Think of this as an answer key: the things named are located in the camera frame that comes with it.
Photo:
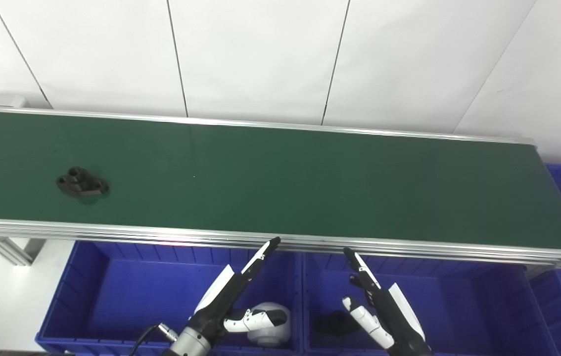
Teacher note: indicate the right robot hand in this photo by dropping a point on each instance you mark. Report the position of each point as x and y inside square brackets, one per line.
[389, 311]

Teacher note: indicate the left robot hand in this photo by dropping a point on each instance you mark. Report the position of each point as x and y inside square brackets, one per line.
[221, 301]

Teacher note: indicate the black bracket part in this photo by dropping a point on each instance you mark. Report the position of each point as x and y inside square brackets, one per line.
[82, 184]

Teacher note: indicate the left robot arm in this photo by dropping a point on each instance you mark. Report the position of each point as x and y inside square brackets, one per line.
[189, 343]

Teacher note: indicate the black part in bin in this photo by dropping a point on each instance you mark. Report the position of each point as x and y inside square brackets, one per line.
[332, 324]

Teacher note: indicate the white round part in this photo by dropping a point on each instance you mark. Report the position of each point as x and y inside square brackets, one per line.
[273, 336]

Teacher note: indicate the green conveyor belt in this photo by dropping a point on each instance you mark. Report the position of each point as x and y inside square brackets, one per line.
[310, 188]
[112, 231]

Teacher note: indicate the aluminium extrusion conveyor leg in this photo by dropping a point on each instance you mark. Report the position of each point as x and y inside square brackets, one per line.
[13, 251]

